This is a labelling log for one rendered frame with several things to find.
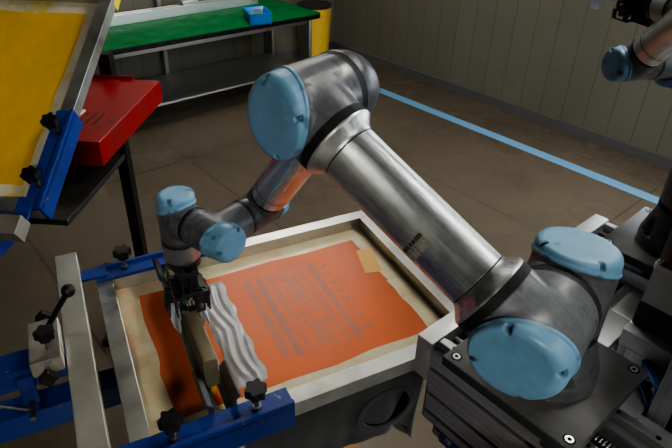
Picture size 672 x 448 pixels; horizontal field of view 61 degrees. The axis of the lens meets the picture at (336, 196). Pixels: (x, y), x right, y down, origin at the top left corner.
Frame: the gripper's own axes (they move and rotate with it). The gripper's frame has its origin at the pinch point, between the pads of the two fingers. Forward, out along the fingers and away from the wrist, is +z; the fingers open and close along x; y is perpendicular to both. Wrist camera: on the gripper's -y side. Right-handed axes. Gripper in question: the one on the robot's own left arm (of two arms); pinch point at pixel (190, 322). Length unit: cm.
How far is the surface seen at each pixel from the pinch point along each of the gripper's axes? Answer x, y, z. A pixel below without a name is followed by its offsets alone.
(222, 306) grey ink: 9.4, -7.7, 4.9
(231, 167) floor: 83, -255, 102
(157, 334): -7.0, -5.1, 5.3
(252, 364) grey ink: 9.8, 13.4, 4.7
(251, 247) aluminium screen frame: 23.2, -25.3, 2.7
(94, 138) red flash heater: -9, -88, -9
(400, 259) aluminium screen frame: 58, -2, 2
